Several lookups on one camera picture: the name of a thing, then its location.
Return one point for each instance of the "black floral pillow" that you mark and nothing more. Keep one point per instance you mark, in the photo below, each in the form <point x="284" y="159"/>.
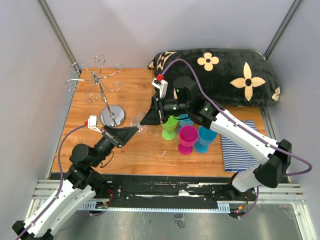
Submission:
<point x="229" y="76"/>

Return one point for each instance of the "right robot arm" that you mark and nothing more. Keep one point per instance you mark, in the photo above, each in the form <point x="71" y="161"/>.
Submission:
<point x="273" y="157"/>

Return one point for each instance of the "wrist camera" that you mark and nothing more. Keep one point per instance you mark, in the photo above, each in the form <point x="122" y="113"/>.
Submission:
<point x="92" y="123"/>
<point x="160" y="85"/>

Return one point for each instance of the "pink wine glass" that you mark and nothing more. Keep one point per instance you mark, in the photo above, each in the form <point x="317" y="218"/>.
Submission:
<point x="188" y="135"/>

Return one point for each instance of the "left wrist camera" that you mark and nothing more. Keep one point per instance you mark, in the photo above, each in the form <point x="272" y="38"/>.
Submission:
<point x="92" y="123"/>

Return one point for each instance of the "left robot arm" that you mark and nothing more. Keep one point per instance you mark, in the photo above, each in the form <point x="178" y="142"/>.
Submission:
<point x="78" y="185"/>

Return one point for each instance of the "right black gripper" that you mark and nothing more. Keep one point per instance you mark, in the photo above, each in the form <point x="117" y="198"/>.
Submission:
<point x="155" y="114"/>

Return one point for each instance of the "light blue wine glass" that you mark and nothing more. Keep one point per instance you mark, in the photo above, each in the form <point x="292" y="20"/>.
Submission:
<point x="183" y="121"/>

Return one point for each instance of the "blue striped cloth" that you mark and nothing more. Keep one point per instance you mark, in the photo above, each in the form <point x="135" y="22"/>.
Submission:
<point x="235" y="158"/>

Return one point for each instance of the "dark blue wine glass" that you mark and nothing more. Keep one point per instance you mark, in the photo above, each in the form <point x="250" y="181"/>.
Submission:
<point x="205" y="138"/>

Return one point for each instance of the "green wine glass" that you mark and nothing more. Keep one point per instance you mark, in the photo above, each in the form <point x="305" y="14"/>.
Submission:
<point x="168" y="132"/>

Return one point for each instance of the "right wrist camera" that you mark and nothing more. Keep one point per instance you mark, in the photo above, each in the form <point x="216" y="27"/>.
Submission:
<point x="160" y="85"/>

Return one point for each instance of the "chrome wine glass rack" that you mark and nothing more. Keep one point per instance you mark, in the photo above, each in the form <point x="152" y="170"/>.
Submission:
<point x="111" y="115"/>

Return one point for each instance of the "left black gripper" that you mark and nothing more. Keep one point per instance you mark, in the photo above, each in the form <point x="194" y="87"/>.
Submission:
<point x="121" y="135"/>

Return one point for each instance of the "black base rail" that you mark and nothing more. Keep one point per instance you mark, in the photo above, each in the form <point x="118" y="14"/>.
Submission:
<point x="150" y="193"/>

